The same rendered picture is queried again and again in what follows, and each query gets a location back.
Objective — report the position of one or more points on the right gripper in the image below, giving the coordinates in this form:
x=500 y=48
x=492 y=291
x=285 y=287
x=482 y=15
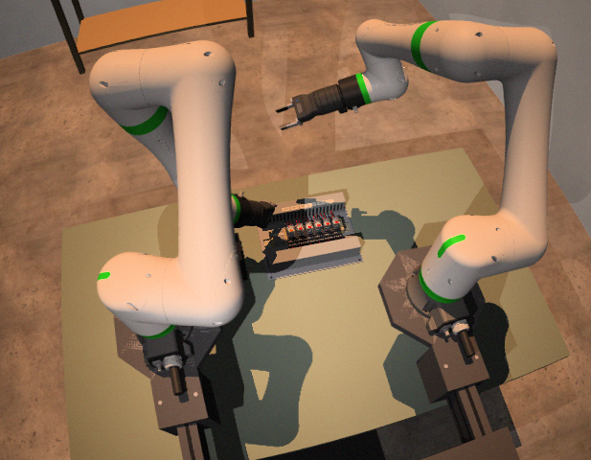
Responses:
x=343 y=97

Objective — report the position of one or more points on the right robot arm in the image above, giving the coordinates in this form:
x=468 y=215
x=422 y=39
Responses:
x=470 y=248

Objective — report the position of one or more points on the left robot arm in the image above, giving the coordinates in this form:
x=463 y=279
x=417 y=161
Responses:
x=203 y=287

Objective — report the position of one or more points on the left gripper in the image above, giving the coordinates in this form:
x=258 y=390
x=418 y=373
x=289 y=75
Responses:
x=253 y=213

